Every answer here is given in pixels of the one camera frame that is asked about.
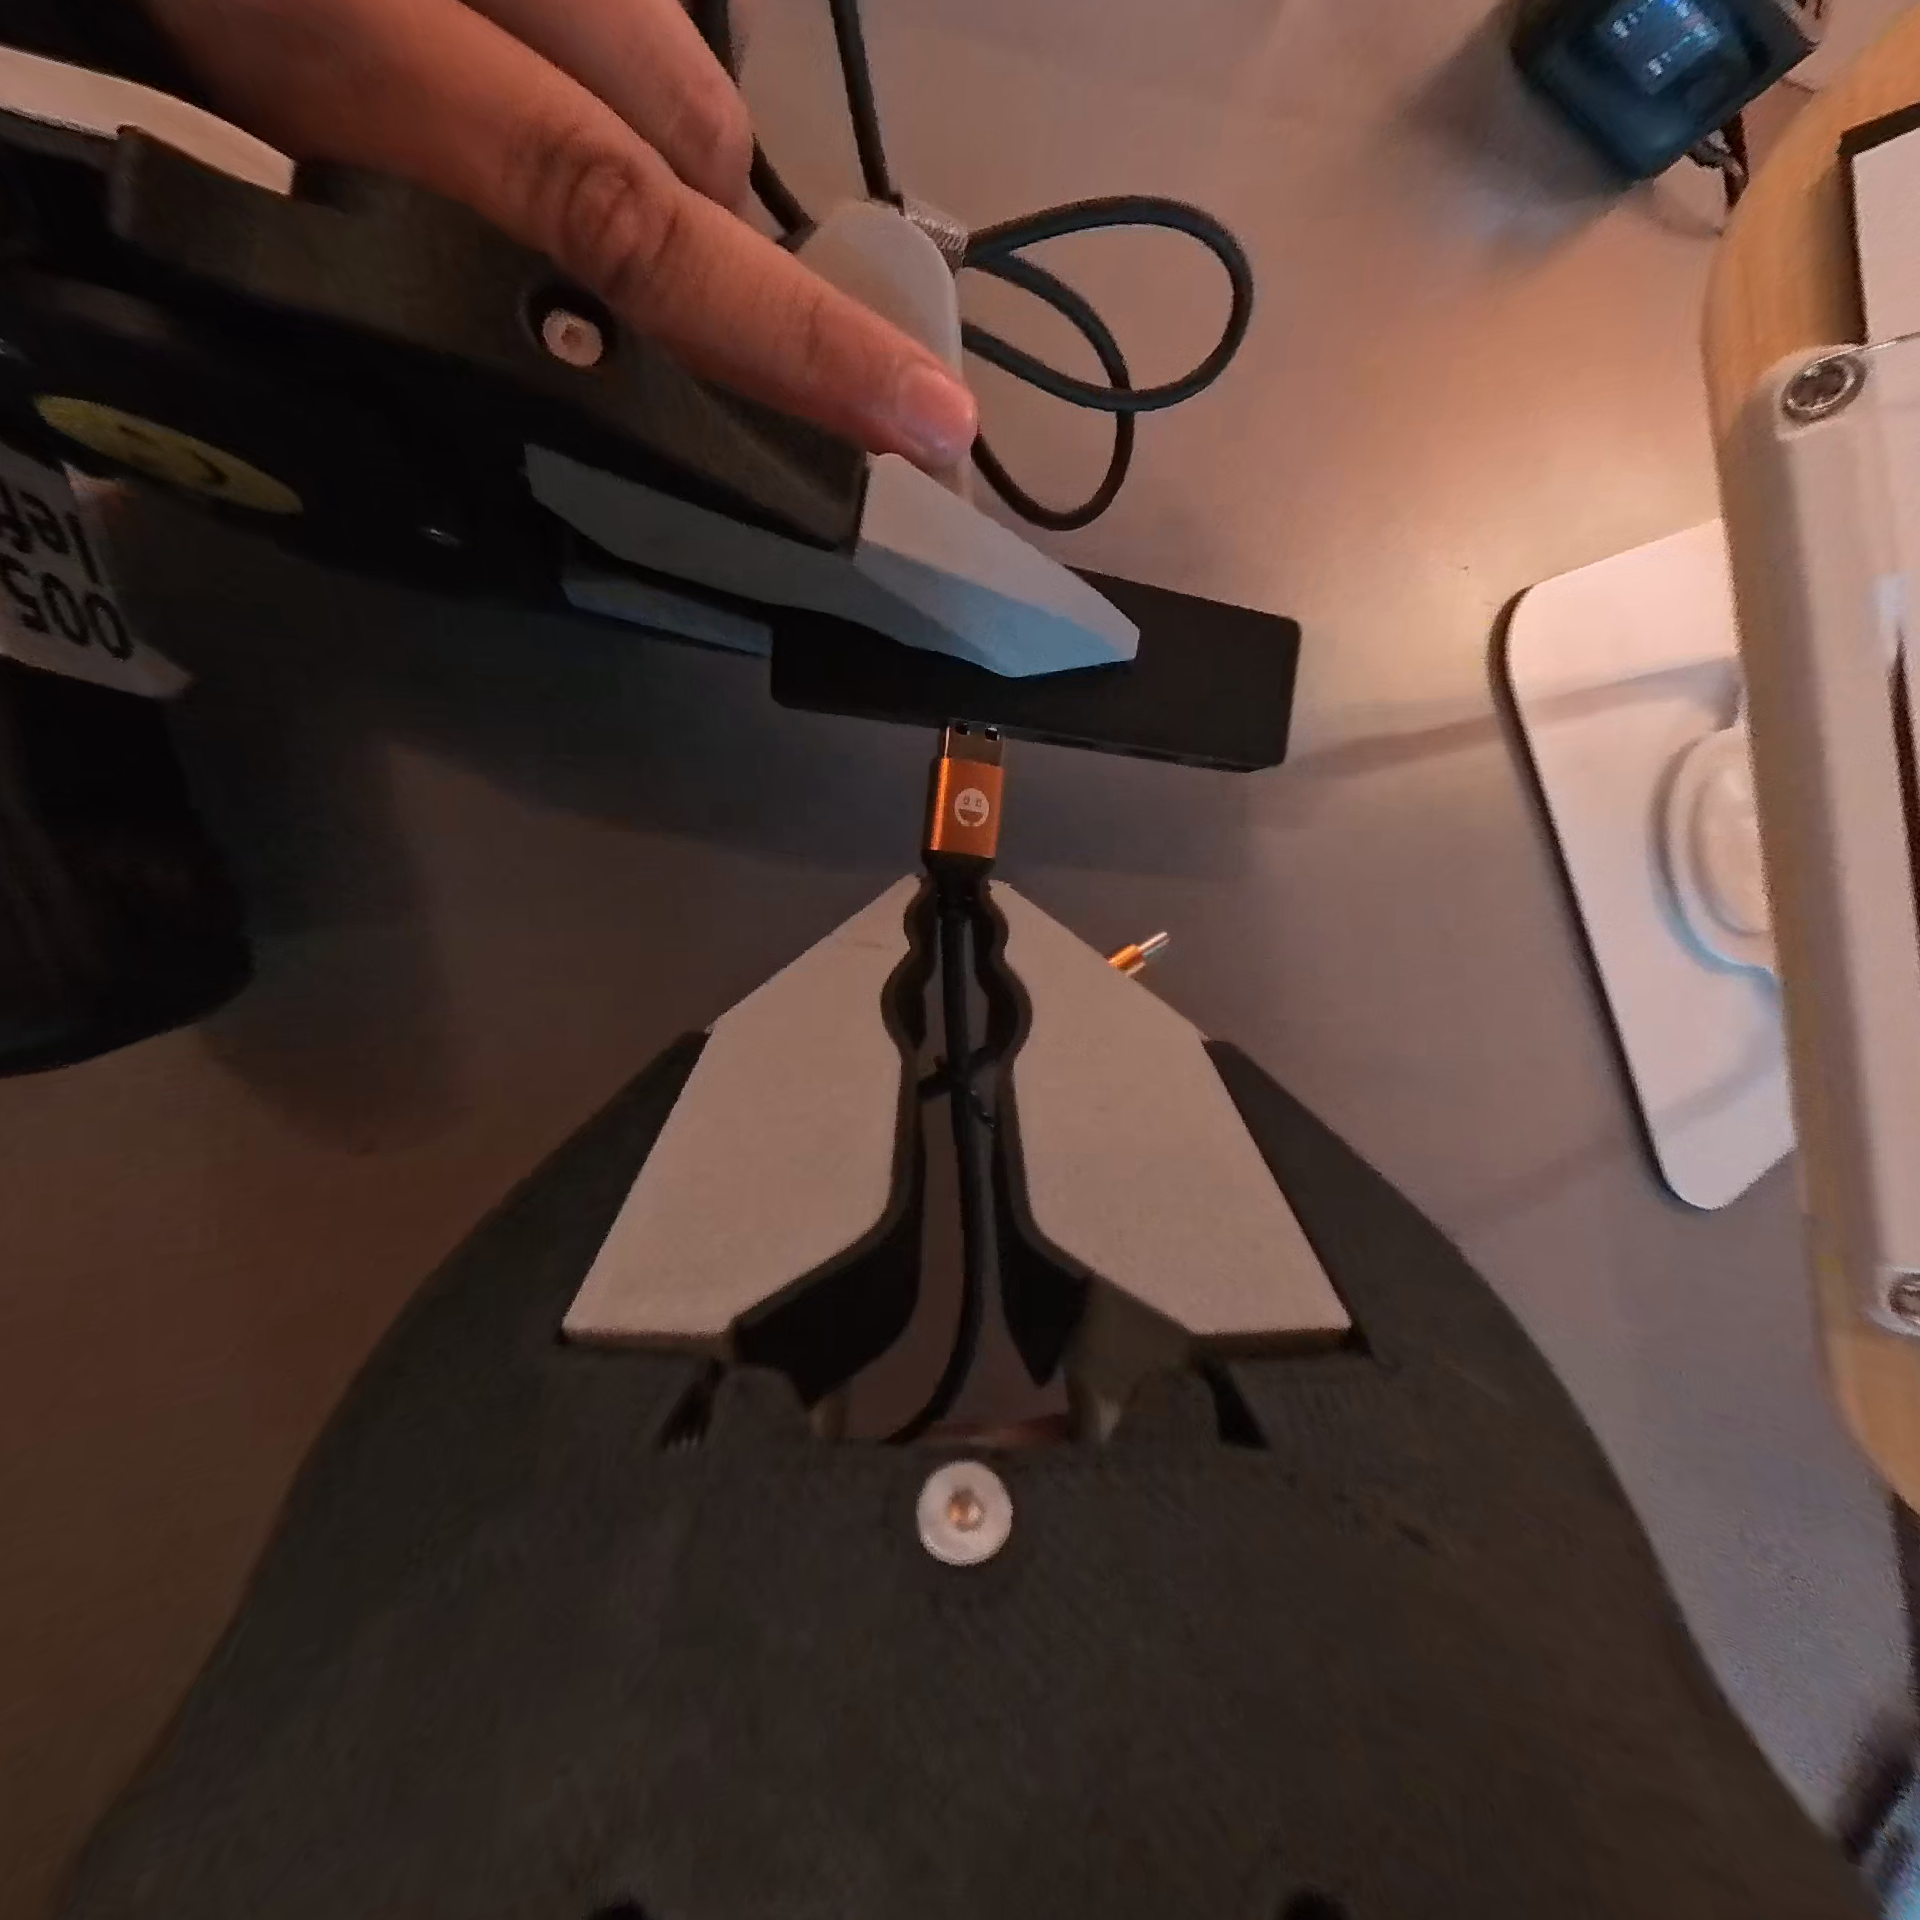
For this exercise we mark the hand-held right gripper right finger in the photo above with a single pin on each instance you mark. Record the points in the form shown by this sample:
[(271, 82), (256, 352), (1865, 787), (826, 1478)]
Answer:
[(1185, 1184)]

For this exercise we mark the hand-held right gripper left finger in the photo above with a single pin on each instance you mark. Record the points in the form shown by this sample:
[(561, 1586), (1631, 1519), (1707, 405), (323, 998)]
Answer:
[(751, 1170)]

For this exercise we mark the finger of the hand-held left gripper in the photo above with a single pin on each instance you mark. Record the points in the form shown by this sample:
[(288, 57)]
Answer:
[(674, 614), (974, 599)]

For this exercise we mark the black usb hub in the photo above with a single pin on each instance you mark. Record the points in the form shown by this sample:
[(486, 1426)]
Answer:
[(1200, 691)]

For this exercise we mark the person's left hand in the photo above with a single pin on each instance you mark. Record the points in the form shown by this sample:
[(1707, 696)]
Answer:
[(570, 136)]

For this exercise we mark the white stand base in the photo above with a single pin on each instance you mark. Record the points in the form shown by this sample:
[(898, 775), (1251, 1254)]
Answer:
[(1588, 720)]

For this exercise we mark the small black display device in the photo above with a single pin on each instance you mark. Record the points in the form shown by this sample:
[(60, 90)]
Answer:
[(1634, 90)]

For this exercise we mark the white sheet holder bar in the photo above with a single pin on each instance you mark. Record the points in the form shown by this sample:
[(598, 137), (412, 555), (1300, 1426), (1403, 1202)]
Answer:
[(1816, 599)]

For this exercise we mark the instruction sheet on wooden stand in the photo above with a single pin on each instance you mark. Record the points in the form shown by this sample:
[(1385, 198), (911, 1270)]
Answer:
[(1769, 271)]

